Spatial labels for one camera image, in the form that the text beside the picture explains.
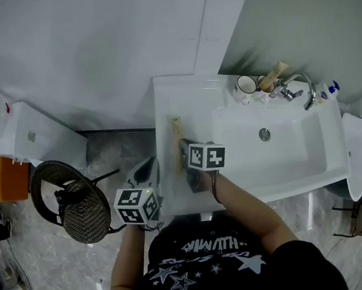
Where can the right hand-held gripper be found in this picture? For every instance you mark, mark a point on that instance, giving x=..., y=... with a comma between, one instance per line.
x=206, y=157

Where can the beige cup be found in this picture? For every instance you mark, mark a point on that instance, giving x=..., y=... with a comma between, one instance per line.
x=262, y=85

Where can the person's left forearm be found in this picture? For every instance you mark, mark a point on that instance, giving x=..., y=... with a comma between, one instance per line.
x=129, y=257

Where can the chrome faucet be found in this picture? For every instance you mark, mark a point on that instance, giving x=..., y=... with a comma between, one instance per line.
x=309, y=92

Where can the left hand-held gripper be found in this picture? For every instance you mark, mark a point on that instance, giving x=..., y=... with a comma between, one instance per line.
x=136, y=205

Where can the white ceramic washbasin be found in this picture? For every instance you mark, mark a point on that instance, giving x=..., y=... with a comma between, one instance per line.
x=268, y=170

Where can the chrome sink drain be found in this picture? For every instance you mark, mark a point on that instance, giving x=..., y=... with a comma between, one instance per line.
x=264, y=134

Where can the wooden toothbrush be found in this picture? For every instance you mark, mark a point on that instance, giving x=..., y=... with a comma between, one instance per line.
x=273, y=77

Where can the orange box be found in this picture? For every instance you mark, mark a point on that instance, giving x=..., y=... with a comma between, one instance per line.
x=11, y=180

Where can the black star print t-shirt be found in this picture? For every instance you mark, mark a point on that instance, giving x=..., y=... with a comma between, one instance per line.
x=208, y=268

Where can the wooden strip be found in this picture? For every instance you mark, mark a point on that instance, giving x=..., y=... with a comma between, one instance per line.
x=176, y=135

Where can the person's right forearm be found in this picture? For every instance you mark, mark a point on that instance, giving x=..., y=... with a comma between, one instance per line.
x=246, y=208

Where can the blue cap bottle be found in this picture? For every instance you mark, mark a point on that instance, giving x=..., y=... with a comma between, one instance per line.
x=333, y=88

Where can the white enamel mug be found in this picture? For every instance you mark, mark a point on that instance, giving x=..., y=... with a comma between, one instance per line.
x=245, y=87

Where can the black wicker chair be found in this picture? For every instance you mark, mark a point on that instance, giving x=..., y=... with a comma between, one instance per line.
x=81, y=207

